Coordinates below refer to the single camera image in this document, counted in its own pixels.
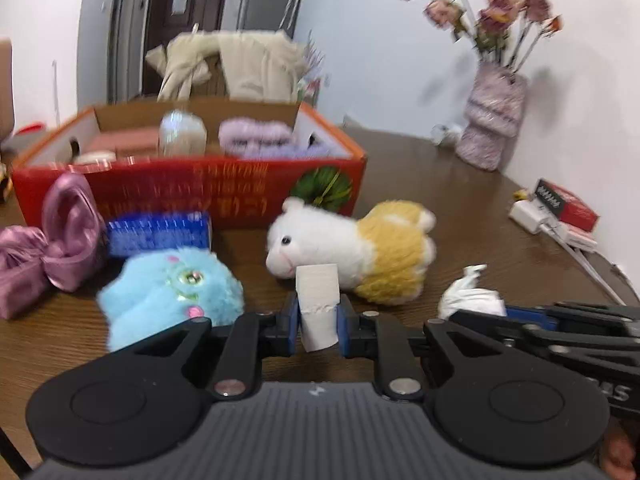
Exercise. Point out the dark brown entrance door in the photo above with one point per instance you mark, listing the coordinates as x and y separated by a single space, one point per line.
169 18

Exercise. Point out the dried pink rose bouquet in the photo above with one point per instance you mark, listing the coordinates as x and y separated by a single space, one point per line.
503 32

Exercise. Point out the white power adapter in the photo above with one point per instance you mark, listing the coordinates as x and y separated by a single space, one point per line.
532 216

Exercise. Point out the red black small box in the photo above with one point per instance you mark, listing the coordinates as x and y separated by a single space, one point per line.
566 206

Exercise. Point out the beige coat on chair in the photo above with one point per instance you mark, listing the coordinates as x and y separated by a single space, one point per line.
256 66

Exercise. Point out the pink textured vase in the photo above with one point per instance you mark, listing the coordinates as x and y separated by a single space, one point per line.
495 111

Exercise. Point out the lilac fluffy towel roll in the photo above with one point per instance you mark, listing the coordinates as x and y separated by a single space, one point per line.
246 138

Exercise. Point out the person's hand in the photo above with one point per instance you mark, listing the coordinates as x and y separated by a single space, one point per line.
618 452

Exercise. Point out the blue plush toy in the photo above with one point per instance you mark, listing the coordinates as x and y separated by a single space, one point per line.
158 290

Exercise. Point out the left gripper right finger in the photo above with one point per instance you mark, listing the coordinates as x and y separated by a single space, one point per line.
383 340

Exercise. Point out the purple satin bow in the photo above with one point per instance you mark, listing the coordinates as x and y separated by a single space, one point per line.
67 250

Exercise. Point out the red cardboard box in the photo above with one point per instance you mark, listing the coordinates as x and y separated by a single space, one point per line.
236 193

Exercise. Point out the pink layered sponge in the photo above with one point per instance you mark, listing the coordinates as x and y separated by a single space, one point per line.
126 143

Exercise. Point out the blue tissue pack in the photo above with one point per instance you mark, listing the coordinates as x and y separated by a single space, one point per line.
136 234

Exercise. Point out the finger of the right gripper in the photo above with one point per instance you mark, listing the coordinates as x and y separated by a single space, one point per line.
536 316

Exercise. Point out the white yellow plush alpaca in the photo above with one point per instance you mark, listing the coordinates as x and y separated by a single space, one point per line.
383 257

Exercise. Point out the white plush tag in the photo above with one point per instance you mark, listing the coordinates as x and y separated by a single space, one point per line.
318 295

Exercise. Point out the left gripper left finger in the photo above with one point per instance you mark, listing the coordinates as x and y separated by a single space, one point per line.
254 337

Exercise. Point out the white tissue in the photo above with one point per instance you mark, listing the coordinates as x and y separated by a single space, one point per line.
464 294

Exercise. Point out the white medicine box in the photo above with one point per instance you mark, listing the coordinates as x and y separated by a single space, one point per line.
446 136

